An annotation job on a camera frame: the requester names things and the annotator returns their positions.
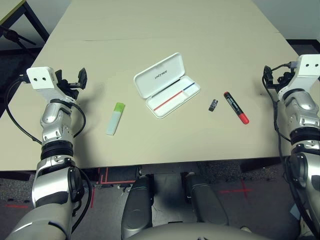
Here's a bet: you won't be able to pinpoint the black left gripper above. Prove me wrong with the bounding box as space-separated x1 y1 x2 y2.
54 67 88 100

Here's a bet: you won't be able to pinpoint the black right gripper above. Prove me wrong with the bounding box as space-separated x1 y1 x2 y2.
262 65 295 90

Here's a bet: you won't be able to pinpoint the black marker with red cap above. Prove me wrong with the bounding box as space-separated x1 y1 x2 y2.
223 91 250 125

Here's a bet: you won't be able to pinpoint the green capped highlighter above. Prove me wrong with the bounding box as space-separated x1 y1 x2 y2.
106 102 126 136

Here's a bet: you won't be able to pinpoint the white plastic pencil case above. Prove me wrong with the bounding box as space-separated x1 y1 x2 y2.
133 52 201 119

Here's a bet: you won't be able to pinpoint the black tripod stand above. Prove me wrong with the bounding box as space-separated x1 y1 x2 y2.
0 24 37 53

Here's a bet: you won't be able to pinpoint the beige side table black legs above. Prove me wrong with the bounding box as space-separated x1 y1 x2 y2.
0 0 50 42

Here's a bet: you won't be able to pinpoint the grey robot right leg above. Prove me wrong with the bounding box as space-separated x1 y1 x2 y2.
183 172 230 226

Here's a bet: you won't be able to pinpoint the grey robot leg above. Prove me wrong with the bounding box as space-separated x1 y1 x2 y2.
121 174 154 238
183 172 230 226

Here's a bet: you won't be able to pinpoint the light grey foot pedal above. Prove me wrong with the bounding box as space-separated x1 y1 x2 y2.
289 205 301 221

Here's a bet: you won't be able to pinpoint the grey robot left leg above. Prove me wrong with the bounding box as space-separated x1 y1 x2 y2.
121 174 154 238

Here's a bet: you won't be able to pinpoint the grey robot torso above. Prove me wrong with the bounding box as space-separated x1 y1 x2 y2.
124 222 273 240

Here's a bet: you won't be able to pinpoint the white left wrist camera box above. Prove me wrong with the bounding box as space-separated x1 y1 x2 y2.
26 66 76 104

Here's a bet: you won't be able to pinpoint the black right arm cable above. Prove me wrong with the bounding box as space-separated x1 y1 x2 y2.
261 74 313 226

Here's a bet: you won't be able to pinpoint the dark metal table frame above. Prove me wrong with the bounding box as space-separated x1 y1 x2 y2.
138 162 200 177

